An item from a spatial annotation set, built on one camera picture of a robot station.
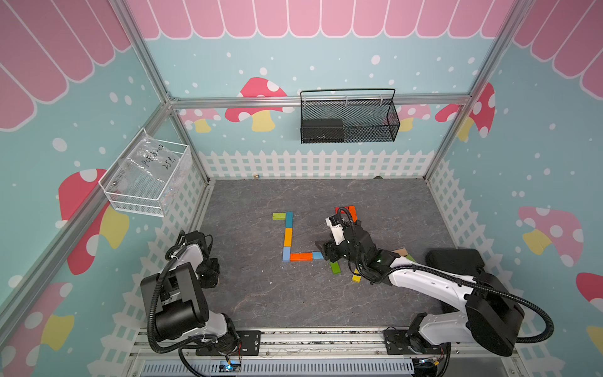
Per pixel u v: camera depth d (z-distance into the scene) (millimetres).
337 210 1095
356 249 604
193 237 763
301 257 924
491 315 416
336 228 710
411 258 932
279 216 1057
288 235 995
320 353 739
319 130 837
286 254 942
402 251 950
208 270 753
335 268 899
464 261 874
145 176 727
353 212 1059
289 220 1051
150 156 726
